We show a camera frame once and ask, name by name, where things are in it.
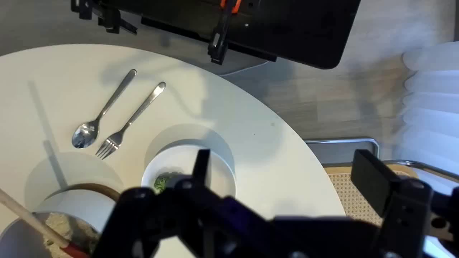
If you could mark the black clamp orange grip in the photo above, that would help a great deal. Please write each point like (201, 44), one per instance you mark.
(221, 37)

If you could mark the rice and greens filling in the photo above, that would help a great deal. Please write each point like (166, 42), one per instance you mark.
(72, 229)

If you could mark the silver fork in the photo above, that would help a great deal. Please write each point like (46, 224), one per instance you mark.
(120, 133)

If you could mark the black perforated robot cart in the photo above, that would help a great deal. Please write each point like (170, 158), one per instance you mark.
(296, 29)

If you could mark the wicker back chair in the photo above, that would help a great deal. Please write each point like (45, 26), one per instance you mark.
(349, 191)

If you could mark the white sheer curtain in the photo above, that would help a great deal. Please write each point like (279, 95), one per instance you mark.
(431, 95)

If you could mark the green broccoli piece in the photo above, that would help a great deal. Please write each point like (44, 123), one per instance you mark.
(163, 181)

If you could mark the white ceramic bowl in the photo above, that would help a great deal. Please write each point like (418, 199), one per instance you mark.
(184, 159)

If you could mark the round cork trivet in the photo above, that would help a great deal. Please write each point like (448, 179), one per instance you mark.
(98, 186)

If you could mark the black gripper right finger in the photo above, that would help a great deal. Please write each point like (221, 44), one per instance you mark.
(402, 209)

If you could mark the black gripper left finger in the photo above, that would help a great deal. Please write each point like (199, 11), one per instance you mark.
(158, 224)

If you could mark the silver spoon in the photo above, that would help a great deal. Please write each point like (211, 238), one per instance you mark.
(87, 133)

